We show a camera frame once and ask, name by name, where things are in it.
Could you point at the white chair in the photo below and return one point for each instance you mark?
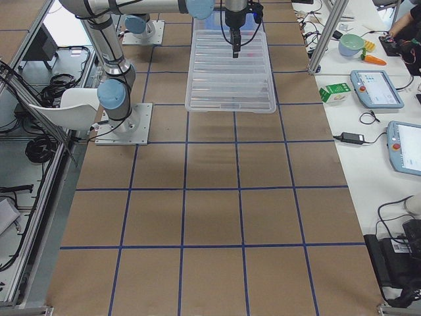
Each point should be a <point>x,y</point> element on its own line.
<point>77,111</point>

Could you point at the teach pendant tablet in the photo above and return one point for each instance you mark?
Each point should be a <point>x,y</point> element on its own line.
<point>375,90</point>
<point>403,143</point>

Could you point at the black power adapter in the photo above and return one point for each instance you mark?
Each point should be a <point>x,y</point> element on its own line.
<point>352,138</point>

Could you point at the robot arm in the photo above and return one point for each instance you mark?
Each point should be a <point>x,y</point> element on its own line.
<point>114,93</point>

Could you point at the green bowl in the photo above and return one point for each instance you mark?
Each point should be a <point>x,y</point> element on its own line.
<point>350,44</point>

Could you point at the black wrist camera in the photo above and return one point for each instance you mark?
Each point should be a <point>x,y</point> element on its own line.
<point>256,9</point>

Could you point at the aluminium frame post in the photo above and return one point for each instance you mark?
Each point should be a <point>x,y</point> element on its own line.
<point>330,26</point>

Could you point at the toy carrot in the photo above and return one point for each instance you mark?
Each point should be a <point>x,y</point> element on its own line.
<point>374,60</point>

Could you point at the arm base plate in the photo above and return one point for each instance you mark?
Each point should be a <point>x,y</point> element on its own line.
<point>134,130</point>
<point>139,32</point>

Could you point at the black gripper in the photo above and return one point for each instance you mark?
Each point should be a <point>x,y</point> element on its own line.
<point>235,19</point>

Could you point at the clear plastic box lid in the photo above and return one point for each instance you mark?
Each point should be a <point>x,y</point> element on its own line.
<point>218,82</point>

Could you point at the yellow toy corn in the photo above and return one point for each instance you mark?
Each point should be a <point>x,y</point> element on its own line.
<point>369,46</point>

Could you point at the green white carton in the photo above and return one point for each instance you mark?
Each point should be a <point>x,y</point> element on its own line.
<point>334,92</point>

